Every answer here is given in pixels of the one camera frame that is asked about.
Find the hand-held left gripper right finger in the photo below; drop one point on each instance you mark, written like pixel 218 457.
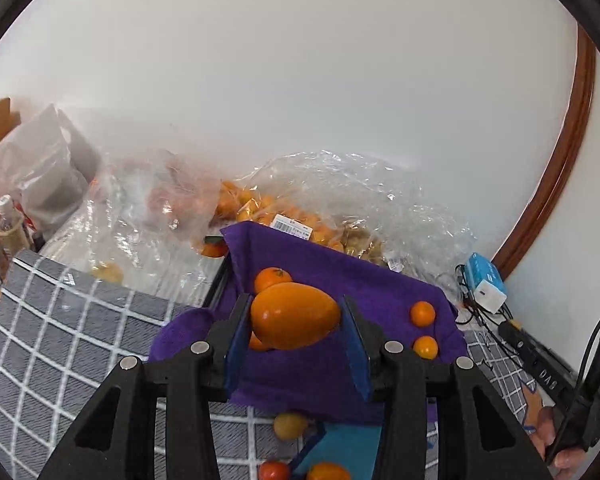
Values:
pixel 357 355

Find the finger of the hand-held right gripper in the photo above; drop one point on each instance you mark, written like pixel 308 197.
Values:
pixel 520 342

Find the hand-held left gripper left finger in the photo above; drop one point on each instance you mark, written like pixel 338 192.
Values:
pixel 237 355

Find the small round orange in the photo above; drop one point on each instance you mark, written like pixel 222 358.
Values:
pixel 214 249
pixel 327 472
pixel 425 347
pixel 257 344
pixel 422 313

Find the smooth oval orange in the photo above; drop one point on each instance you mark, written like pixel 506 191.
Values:
pixel 295 315

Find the black tray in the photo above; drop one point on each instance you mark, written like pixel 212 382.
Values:
pixel 219 280

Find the small mandarin orange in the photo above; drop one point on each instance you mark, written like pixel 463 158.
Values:
pixel 270 279

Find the person's right hand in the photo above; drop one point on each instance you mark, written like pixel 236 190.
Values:
pixel 545 430

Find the blue and white box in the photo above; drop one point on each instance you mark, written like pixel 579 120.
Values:
pixel 485 277

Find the yellow-green plum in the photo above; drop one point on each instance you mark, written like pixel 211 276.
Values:
pixel 290 425

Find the purple towel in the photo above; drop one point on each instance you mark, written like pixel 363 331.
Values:
pixel 330 270

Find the small red tomato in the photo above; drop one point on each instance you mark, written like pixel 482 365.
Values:
pixel 274 471

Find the clear plastic bag of oranges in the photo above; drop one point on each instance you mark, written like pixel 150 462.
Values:
pixel 355 195

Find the crinkled clear plastic bag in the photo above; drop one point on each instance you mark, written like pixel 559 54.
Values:
pixel 140 220

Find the grey checked cloth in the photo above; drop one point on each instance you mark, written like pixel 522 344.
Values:
pixel 55 320

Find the clear plastic bottle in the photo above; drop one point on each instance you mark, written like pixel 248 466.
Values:
pixel 10 225

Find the grey plastic bag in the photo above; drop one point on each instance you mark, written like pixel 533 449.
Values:
pixel 40 170

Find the brown wooden door frame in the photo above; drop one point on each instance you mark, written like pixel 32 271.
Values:
pixel 565 150

